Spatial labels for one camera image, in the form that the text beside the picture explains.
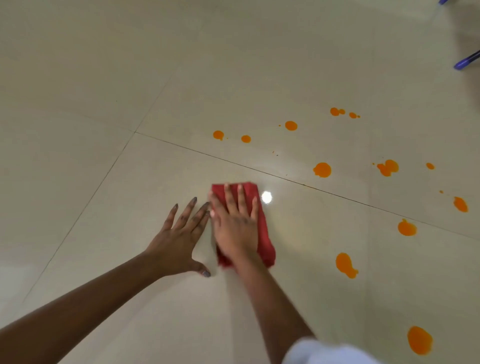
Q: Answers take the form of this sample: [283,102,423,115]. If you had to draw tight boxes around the person's left hand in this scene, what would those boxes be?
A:
[143,197,212,280]

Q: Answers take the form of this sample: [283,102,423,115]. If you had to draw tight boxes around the person's right hand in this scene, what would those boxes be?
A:
[208,183,261,266]

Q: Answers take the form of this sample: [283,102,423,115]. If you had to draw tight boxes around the red cleaning cloth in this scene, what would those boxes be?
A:
[210,182,277,269]

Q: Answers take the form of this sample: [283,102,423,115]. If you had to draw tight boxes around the orange liquid spill drops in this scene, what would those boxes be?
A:
[212,106,470,357]

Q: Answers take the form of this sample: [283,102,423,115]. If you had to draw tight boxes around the person's left forearm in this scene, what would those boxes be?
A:
[0,251,166,364]

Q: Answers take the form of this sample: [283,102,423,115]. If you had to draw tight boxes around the person's right forearm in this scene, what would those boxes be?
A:
[231,254,317,364]

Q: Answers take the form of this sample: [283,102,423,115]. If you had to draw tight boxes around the cream tiled floor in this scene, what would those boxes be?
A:
[0,0,480,364]

